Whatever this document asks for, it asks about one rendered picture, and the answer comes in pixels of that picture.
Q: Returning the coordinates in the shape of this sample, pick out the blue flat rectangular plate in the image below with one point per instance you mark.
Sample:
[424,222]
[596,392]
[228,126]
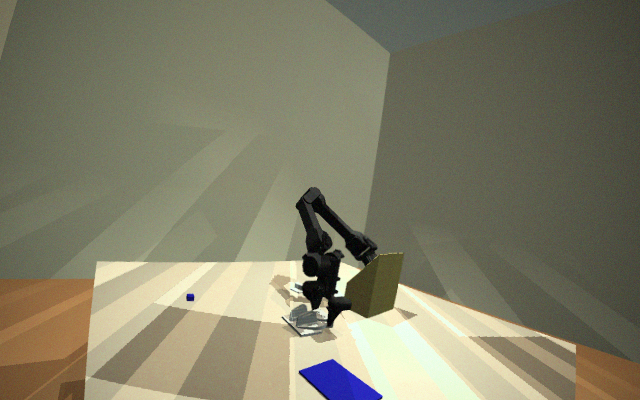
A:
[335,382]

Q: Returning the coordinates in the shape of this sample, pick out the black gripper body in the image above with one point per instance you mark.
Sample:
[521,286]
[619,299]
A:
[336,303]

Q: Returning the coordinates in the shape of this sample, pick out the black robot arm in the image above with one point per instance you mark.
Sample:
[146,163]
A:
[318,242]

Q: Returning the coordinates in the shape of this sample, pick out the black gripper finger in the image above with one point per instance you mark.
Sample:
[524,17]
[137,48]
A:
[315,303]
[331,316]

